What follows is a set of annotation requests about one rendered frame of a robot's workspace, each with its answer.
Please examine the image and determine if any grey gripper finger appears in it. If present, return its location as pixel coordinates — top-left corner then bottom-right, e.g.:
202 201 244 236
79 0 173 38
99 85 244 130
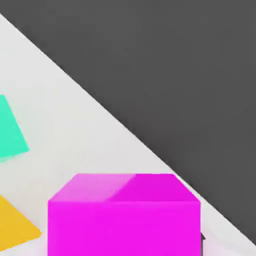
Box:
200 232 207 256

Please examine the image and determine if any small magenta cube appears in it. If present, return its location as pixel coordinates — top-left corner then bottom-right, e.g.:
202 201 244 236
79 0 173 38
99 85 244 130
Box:
47 173 202 256

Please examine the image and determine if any large yellow box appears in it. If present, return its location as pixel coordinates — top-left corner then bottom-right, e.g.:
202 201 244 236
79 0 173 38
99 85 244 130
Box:
0 194 43 252

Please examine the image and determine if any large turquoise box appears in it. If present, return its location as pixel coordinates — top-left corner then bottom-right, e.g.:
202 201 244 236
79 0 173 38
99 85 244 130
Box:
0 94 31 164

